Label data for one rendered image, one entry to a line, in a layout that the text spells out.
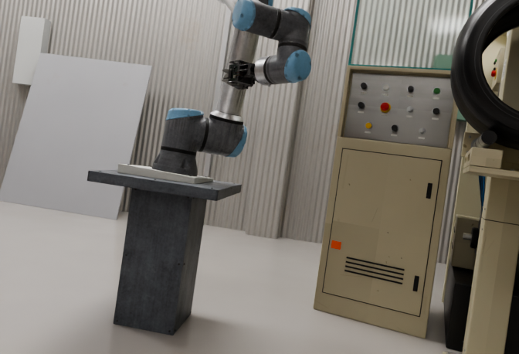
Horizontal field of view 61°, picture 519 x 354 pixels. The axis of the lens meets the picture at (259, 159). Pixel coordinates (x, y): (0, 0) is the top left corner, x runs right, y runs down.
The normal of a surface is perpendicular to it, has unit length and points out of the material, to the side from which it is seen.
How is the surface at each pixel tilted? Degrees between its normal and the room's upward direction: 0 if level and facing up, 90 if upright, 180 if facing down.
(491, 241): 90
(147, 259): 90
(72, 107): 78
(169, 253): 90
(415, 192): 90
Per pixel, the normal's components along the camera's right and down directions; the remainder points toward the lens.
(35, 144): -0.09, -0.22
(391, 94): -0.38, -0.05
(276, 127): -0.13, -0.01
